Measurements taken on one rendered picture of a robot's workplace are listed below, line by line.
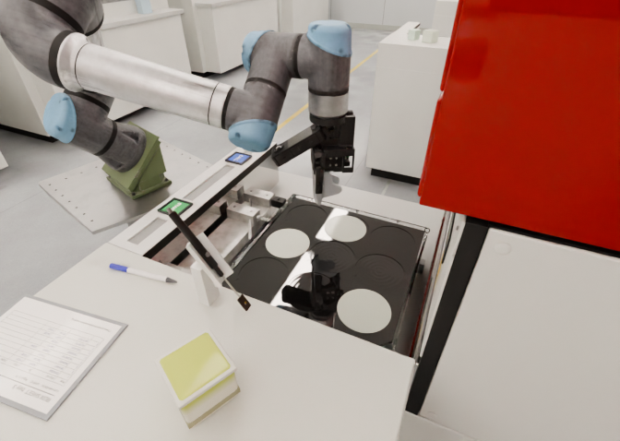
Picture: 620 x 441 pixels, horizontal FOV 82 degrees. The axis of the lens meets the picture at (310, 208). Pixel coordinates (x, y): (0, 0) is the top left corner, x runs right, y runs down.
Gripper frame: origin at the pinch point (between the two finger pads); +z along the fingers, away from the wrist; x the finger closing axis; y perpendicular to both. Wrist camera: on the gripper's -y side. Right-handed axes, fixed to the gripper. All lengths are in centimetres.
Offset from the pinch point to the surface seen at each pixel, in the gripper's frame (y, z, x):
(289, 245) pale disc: -6.4, 9.1, -4.6
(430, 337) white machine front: 11.3, -3.5, -38.4
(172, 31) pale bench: -118, 29, 375
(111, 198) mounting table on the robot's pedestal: -60, 17, 31
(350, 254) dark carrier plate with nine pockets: 6.8, 9.2, -8.5
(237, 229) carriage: -18.9, 11.1, 4.8
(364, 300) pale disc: 7.3, 9.1, -21.4
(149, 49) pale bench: -136, 39, 342
